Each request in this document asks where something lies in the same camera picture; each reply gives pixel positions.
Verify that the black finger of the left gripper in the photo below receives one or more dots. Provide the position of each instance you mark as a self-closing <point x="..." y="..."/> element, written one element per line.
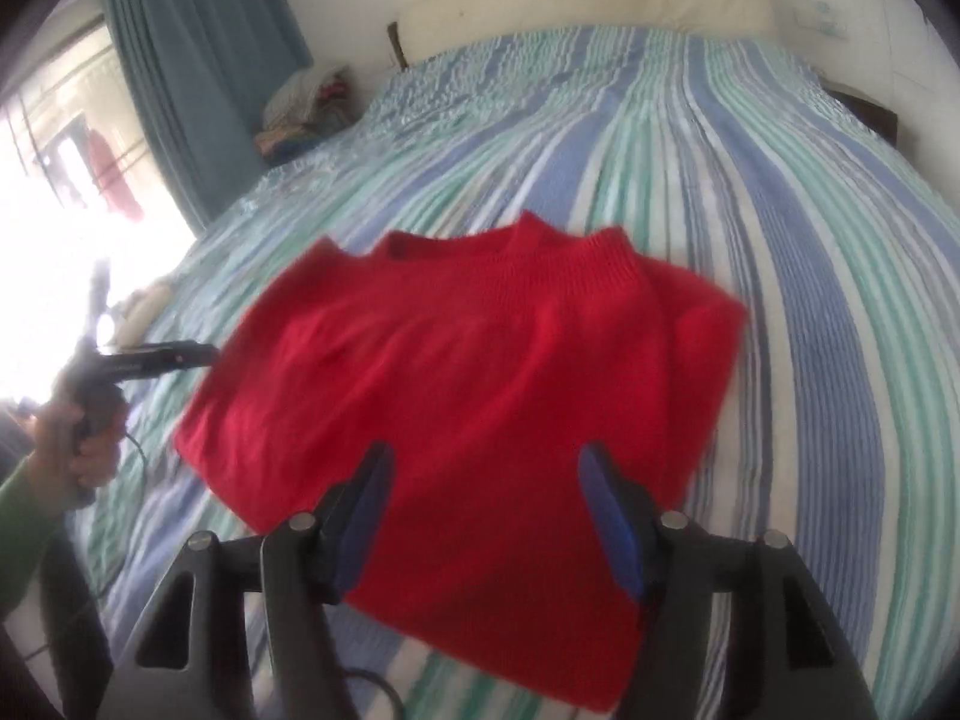
<point x="158" y="359"/>

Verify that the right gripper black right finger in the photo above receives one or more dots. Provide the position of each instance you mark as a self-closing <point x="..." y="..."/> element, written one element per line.
<point x="786" y="655"/>

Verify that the red knitted sweater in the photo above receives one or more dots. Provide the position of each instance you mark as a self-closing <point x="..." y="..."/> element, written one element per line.
<point x="486" y="363"/>

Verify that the green sleeved left forearm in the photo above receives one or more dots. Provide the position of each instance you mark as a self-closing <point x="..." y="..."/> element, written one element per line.
<point x="33" y="501"/>

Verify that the pile of clothes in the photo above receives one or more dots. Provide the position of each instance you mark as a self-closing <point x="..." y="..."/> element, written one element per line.
<point x="314" y="104"/>

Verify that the person's left hand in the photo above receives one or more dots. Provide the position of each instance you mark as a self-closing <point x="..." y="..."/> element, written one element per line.
<point x="59" y="467"/>

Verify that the window with railing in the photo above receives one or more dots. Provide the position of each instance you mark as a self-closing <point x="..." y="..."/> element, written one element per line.
<point x="87" y="222"/>

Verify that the teal curtain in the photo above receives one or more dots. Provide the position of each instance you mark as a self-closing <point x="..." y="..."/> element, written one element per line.
<point x="200" y="73"/>

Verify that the dark wooden nightstand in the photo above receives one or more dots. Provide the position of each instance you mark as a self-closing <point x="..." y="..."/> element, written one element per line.
<point x="873" y="115"/>

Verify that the wall switch panel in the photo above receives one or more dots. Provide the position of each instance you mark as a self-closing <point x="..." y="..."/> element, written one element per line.
<point x="821" y="18"/>

